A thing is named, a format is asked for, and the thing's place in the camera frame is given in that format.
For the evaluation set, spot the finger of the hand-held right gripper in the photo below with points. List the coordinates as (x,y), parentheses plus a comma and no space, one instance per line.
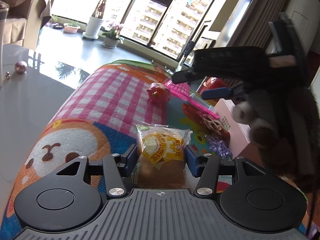
(183,76)
(216,93)

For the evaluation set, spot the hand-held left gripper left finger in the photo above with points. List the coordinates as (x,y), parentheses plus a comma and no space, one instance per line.
(131,160)

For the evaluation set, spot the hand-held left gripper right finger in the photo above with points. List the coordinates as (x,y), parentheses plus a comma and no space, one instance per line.
(191,161)

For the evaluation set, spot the pink plastic mesh scoop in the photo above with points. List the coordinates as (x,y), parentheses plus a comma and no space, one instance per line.
(181,88)

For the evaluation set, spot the yellow bread packet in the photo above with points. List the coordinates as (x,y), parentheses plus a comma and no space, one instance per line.
(162,150)

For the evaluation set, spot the pale gift box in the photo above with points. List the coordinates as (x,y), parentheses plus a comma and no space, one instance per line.
(231,132)

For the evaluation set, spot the red round stool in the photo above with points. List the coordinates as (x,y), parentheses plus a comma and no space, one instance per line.
(212,81)

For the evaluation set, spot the beige curtain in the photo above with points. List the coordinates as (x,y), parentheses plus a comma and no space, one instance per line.
(252,12)

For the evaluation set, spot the black framed window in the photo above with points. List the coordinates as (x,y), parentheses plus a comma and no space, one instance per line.
(155,17)

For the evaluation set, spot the colourful printed mat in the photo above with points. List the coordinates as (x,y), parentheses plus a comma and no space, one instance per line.
(107,97)

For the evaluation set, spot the pink flowering potted plant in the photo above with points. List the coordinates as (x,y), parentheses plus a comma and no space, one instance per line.
(112,36)

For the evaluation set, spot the white standing air conditioner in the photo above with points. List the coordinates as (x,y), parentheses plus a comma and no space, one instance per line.
(300,10)

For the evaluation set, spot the tall plant in white pot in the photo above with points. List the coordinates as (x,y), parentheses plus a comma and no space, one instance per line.
(95,25)

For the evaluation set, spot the pink plant basin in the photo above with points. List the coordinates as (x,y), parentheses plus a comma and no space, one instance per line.
(71,28)

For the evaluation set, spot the pink metallic ball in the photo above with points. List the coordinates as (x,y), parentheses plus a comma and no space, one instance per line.
(20,67)

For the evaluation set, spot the small metal trinket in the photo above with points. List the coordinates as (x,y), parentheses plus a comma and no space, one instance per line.
(7,75)

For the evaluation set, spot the beige armchair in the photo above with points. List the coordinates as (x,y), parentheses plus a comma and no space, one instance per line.
(22,25)

